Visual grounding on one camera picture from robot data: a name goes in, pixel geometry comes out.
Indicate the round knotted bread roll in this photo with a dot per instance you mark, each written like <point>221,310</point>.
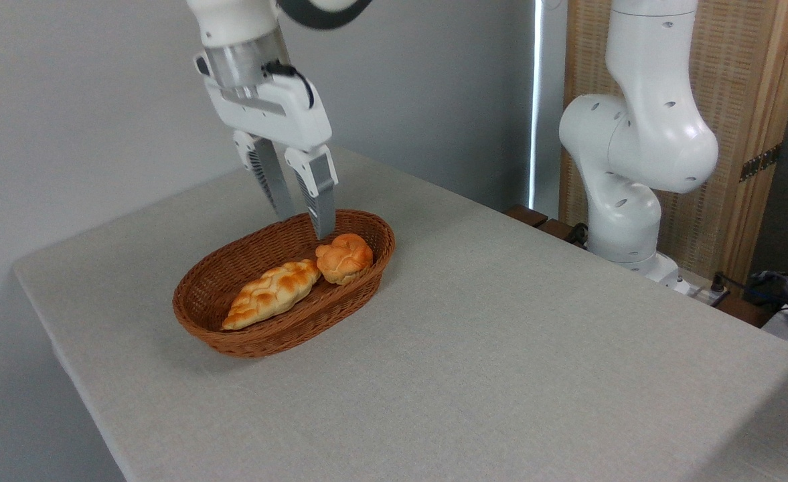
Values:
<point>343,258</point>

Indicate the dark metal hinge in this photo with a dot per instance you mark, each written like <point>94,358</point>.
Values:
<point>760,163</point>

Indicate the long braided bread loaf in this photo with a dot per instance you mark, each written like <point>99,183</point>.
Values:
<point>270,294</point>

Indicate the brown wicker basket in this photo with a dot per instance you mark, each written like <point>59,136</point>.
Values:
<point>266,335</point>

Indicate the grey tablecloth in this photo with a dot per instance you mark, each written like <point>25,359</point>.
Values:
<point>501,348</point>

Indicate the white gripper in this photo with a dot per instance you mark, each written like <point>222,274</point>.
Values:
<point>286,114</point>

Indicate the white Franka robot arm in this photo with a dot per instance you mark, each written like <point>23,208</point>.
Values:
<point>648,134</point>

